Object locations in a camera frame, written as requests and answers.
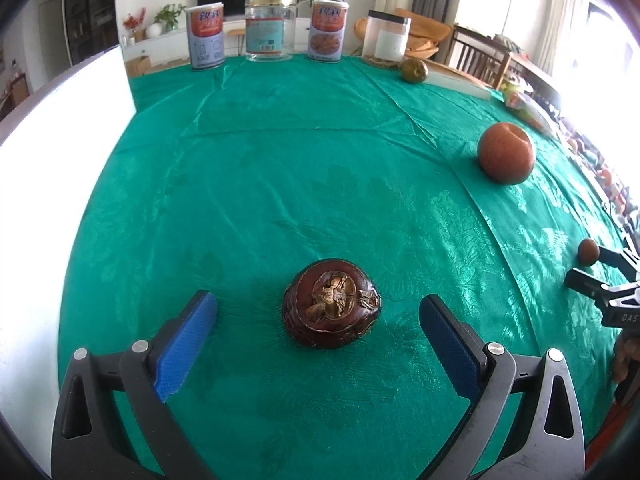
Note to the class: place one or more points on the small wooden side table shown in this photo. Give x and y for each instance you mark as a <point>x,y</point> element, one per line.
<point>236,32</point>

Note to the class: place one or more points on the cardboard box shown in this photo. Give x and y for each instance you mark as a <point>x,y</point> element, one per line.
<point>137,66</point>

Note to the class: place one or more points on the person's right hand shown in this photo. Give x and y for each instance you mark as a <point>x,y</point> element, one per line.
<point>629,357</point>

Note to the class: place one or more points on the red apple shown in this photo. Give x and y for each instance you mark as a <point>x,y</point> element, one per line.
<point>505,157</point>

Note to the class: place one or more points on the small green-brown pear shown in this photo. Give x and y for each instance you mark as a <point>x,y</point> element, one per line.
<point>414,71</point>

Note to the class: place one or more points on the dark bookshelf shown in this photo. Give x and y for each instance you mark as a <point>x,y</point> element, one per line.
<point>90,10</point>

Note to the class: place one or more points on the clear jar gold lid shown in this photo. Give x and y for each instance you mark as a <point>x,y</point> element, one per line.
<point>270,30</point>

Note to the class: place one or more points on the green bushy plant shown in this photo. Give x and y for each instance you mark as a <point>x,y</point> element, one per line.
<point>167,15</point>

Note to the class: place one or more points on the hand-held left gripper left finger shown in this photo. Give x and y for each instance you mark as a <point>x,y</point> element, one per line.
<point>185,347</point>

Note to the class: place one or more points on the white flat box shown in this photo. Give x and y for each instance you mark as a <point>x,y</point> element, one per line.
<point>460,85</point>

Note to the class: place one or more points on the red flower plant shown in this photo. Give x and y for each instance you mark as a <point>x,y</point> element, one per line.
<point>132,22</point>

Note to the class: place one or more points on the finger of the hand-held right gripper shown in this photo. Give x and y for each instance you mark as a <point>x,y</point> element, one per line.
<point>617,260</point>
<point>587,285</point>

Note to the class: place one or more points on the printed snack bag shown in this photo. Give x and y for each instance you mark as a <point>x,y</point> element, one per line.
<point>530,112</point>

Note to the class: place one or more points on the white TV cabinet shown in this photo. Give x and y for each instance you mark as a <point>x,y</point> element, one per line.
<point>170,45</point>

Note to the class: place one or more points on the small red lychee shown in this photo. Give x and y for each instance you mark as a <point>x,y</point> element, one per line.
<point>587,252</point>

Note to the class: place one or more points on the clear jar black lid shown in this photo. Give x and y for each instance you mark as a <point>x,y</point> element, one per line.
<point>387,40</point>

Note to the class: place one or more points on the small printed can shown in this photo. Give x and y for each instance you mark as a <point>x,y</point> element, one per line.
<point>205,40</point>

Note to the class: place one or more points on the green tablecloth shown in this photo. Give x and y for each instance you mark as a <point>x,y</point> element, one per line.
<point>300,185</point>

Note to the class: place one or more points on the white board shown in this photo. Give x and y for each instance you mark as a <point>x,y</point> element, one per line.
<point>50,185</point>

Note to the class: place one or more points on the dark brown water chestnut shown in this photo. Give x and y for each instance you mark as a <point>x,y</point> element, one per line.
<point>330,330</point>

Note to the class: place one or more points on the wooden chair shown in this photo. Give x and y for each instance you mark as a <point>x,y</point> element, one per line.
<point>480,52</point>

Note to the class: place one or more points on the sheer white curtain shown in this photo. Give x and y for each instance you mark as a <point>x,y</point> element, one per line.
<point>570,15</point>

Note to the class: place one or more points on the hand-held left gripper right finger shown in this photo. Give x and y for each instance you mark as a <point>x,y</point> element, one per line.
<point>450,342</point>

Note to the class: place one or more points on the large printed can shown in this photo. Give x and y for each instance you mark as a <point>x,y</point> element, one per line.
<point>327,32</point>

